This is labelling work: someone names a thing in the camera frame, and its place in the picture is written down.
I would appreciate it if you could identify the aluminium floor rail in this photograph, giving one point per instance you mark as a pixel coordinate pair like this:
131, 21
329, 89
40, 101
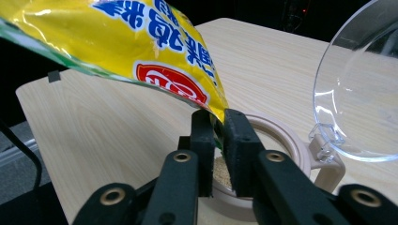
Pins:
14, 153

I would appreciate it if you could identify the yellow seasoning pouch green cap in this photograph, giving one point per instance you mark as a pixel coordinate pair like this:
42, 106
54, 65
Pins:
94, 37

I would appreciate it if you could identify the grey tape piece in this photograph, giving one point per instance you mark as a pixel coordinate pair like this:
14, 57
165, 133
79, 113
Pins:
54, 76

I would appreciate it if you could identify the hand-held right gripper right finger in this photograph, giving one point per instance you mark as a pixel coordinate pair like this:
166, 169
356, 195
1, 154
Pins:
244, 146

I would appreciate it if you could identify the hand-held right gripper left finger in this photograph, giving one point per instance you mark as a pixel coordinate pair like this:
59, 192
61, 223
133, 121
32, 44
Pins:
175, 187

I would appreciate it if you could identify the clear jar with hinged lid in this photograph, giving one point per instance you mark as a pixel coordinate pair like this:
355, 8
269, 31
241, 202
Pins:
353, 93

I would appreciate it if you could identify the pale seasoning granules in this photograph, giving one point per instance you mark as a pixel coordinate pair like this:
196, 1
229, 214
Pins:
220, 172

